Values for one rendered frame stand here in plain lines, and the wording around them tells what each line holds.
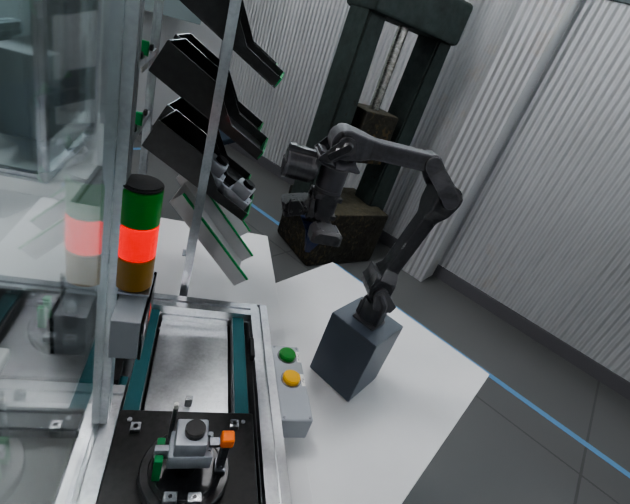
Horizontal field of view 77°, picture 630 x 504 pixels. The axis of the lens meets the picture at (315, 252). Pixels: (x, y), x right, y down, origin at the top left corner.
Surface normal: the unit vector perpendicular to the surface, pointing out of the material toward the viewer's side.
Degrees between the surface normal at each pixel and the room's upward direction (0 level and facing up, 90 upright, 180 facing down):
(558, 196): 90
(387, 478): 0
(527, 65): 90
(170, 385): 0
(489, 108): 90
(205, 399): 0
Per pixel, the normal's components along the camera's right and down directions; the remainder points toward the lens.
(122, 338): 0.18, 0.54
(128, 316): 0.29, -0.83
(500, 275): -0.63, 0.20
